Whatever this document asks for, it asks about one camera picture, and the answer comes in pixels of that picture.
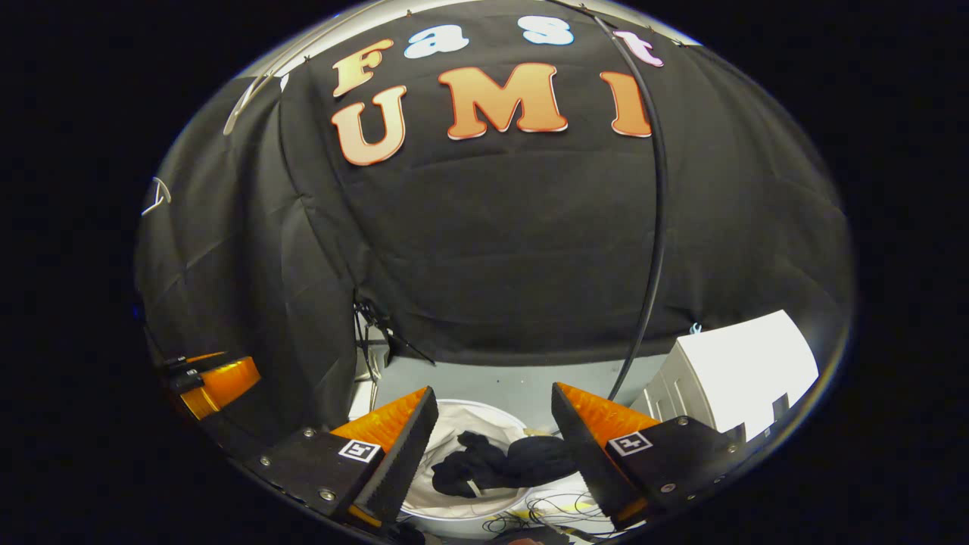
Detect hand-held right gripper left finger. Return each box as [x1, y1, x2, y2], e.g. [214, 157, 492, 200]
[242, 385, 441, 531]

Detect black backdrop stand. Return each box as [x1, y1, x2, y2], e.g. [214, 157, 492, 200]
[353, 301, 437, 394]

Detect black clothes rack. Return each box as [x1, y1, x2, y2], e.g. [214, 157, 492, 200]
[560, 0, 669, 403]

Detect white box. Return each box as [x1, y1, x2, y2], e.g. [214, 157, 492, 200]
[631, 309, 821, 447]

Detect white laundry hamper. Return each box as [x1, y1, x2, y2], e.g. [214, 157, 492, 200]
[371, 398, 600, 540]

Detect tangle of black cables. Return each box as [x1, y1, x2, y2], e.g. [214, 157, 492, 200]
[483, 490, 615, 540]

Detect white plastic clothes hanger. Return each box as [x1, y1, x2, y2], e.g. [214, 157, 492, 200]
[142, 176, 173, 217]
[223, 71, 263, 138]

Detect black backdrop cloth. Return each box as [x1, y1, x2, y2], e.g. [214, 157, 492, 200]
[135, 0, 856, 447]

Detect black knit garment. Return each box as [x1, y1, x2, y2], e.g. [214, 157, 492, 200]
[431, 429, 584, 500]

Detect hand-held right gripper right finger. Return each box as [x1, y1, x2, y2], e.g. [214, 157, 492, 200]
[550, 381, 747, 531]

